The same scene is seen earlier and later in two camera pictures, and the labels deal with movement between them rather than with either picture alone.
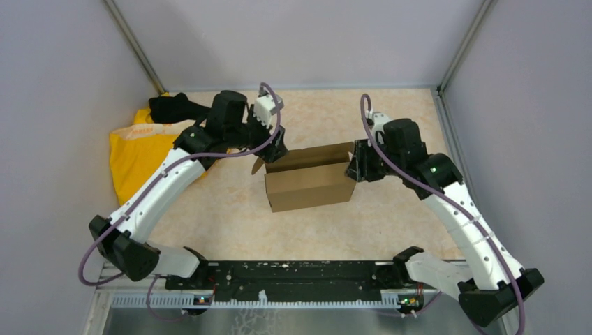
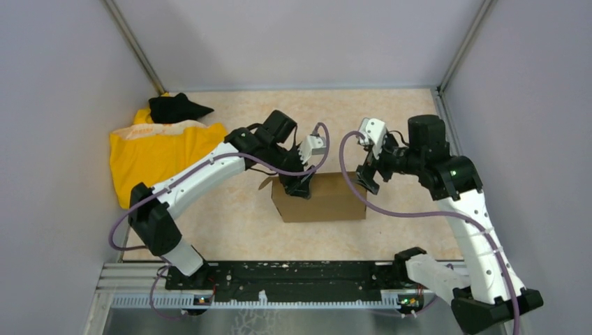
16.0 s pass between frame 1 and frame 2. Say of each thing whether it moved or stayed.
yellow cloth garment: stayed
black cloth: stayed
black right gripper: moved
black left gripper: moved
